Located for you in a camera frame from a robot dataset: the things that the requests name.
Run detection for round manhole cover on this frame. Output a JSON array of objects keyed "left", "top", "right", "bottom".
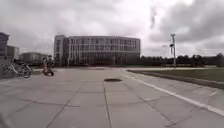
[{"left": 103, "top": 77, "right": 123, "bottom": 83}]

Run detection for large curved grey building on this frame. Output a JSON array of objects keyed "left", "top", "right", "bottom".
[{"left": 53, "top": 34, "right": 142, "bottom": 67}]

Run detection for grey paved plaza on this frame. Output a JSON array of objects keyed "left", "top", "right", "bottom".
[{"left": 0, "top": 67, "right": 224, "bottom": 128}]

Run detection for lamp pole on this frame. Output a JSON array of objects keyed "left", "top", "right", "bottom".
[{"left": 169, "top": 33, "right": 177, "bottom": 69}]

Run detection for person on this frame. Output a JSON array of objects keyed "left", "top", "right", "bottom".
[{"left": 42, "top": 57, "right": 55, "bottom": 77}]

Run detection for pale stone kerb line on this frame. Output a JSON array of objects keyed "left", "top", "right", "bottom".
[{"left": 117, "top": 70, "right": 224, "bottom": 118}]

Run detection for dark raised kerb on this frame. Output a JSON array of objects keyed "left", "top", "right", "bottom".
[{"left": 126, "top": 69, "right": 224, "bottom": 90}]

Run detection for row of dark trees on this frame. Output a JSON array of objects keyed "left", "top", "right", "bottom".
[{"left": 139, "top": 53, "right": 224, "bottom": 68}]

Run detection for low pale building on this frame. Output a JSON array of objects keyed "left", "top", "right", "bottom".
[{"left": 19, "top": 51, "right": 50, "bottom": 64}]

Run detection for grass lawn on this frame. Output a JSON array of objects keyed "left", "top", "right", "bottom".
[{"left": 146, "top": 67, "right": 224, "bottom": 83}]

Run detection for parked bicycles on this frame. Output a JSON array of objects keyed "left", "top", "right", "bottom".
[{"left": 2, "top": 61, "right": 33, "bottom": 79}]

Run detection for dark grey building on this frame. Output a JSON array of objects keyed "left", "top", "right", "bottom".
[{"left": 0, "top": 32, "right": 20, "bottom": 62}]

